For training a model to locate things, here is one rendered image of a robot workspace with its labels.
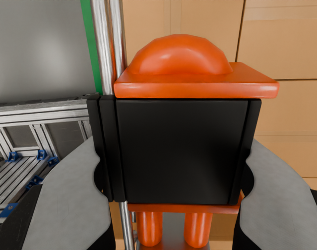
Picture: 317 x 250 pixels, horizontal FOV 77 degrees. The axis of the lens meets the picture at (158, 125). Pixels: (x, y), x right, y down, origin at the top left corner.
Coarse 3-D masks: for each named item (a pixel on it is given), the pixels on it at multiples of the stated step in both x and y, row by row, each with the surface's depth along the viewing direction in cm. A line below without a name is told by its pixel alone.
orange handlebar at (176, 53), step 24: (144, 48) 10; (168, 48) 10; (192, 48) 10; (216, 48) 10; (144, 72) 10; (168, 72) 10; (192, 72) 10; (216, 72) 10; (144, 216) 15; (192, 216) 15; (144, 240) 16; (192, 240) 16
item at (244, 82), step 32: (128, 96) 9; (160, 96) 9; (192, 96) 9; (224, 96) 9; (256, 96) 9; (128, 128) 10; (160, 128) 10; (192, 128) 10; (224, 128) 10; (128, 160) 11; (160, 160) 11; (192, 160) 11; (224, 160) 11; (128, 192) 12; (160, 192) 12; (192, 192) 12; (224, 192) 12
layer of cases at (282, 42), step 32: (128, 0) 55; (160, 0) 55; (192, 0) 54; (224, 0) 54; (256, 0) 54; (288, 0) 53; (128, 32) 58; (160, 32) 58; (192, 32) 58; (224, 32) 58; (256, 32) 57; (288, 32) 57; (128, 64) 63; (256, 64) 61; (288, 64) 61; (288, 96) 66; (256, 128) 71; (288, 128) 71; (288, 160) 77
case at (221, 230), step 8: (112, 208) 45; (112, 216) 44; (120, 216) 44; (216, 216) 43; (224, 216) 43; (232, 216) 43; (120, 224) 42; (216, 224) 41; (224, 224) 41; (232, 224) 41; (120, 232) 40; (216, 232) 40; (224, 232) 40; (232, 232) 40; (120, 240) 39; (216, 240) 38; (224, 240) 38; (232, 240) 38; (120, 248) 40; (216, 248) 39; (224, 248) 39
